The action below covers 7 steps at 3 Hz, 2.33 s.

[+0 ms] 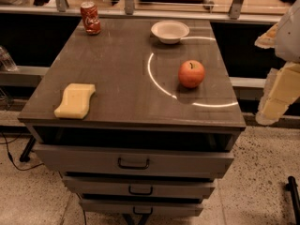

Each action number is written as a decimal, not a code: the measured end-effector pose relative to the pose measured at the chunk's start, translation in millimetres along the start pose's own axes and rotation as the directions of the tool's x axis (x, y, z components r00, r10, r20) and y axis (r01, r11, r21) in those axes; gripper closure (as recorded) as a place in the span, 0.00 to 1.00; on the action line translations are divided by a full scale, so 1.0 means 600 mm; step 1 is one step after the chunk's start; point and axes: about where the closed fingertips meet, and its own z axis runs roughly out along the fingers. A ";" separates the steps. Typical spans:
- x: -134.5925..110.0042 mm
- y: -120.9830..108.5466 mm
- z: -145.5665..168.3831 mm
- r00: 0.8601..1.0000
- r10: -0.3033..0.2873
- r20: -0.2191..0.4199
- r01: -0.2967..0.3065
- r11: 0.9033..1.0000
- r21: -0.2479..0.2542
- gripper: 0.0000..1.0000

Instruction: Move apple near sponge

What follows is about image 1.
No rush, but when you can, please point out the drawer with handle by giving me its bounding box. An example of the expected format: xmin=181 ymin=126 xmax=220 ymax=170
xmin=63 ymin=176 xmax=215 ymax=199
xmin=80 ymin=199 xmax=203 ymax=217
xmin=35 ymin=144 xmax=233 ymax=179

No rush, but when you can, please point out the black stand leg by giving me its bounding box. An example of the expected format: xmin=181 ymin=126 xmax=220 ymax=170
xmin=285 ymin=176 xmax=300 ymax=225

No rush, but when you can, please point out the bottom drawer with handle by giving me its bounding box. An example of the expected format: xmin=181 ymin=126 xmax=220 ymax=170
xmin=80 ymin=199 xmax=203 ymax=217

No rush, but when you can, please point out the top drawer with handle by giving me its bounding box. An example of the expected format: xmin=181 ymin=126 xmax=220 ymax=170
xmin=35 ymin=144 xmax=233 ymax=179

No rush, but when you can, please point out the yellow sponge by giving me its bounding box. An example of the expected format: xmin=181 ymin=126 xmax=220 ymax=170
xmin=54 ymin=83 xmax=96 ymax=119

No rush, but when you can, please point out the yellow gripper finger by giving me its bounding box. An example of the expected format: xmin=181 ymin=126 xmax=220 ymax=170
xmin=256 ymin=62 xmax=300 ymax=126
xmin=254 ymin=23 xmax=278 ymax=49

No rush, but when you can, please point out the grey drawer cabinet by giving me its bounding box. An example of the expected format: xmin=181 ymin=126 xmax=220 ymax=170
xmin=20 ymin=19 xmax=245 ymax=205

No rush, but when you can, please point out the black floor cable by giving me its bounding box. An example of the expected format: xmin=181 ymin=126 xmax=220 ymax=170
xmin=0 ymin=131 xmax=45 ymax=173

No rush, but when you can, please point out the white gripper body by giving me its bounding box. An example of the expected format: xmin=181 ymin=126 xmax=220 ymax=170
xmin=275 ymin=0 xmax=300 ymax=63

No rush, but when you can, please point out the white bowl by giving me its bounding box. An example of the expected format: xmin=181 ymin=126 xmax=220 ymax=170
xmin=151 ymin=21 xmax=189 ymax=44

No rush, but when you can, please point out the red apple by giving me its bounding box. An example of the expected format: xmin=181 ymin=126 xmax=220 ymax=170
xmin=178 ymin=60 xmax=205 ymax=88

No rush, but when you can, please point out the clear plastic bottle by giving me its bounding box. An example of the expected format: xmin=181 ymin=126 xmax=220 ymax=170
xmin=0 ymin=46 xmax=18 ymax=71

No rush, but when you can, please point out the middle drawer with handle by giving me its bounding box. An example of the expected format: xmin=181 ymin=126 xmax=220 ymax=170
xmin=63 ymin=176 xmax=215 ymax=199

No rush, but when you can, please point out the red cola can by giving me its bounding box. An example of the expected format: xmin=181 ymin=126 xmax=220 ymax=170
xmin=81 ymin=1 xmax=101 ymax=35

